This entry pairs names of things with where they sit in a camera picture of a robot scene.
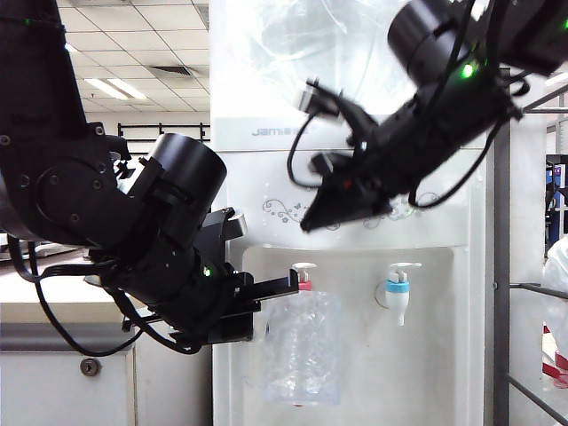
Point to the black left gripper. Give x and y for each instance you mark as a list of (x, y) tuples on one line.
[(177, 284)]

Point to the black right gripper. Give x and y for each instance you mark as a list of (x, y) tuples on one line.
[(435, 142)]

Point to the red hot water tap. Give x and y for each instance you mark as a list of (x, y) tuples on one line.
[(304, 277)]

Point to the clear textured plastic mug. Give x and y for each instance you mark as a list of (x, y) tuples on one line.
[(302, 346)]

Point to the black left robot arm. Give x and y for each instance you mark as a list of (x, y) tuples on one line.
[(44, 89)]

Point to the blue cold water tap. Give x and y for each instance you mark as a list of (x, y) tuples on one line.
[(396, 293)]

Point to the white water dispenser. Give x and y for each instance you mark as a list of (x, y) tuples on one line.
[(444, 355)]

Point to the white desk cabinet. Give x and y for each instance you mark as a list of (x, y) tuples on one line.
[(44, 390)]

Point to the black metal rack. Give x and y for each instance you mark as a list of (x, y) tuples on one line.
[(501, 266)]

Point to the black shelf rack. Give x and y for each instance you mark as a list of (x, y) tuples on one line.
[(177, 128)]

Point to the round metal cabinet lock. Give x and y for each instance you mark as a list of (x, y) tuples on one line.
[(90, 367)]

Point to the blue machine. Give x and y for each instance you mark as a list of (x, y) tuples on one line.
[(557, 177)]

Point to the white paper tray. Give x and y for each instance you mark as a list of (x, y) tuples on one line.
[(53, 249)]

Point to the ceiling air vent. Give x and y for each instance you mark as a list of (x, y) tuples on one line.
[(171, 72)]

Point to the white plastic bag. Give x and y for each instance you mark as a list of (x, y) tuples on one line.
[(557, 275)]

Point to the small ceiling light panel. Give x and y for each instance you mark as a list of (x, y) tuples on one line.
[(558, 80)]

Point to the double ceiling light panel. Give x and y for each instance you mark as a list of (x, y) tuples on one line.
[(113, 89)]

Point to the red and white object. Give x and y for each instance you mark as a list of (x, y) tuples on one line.
[(554, 368)]

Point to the long ceiling light panel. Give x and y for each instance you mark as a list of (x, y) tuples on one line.
[(71, 47)]

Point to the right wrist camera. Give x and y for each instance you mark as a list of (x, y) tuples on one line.
[(319, 100)]

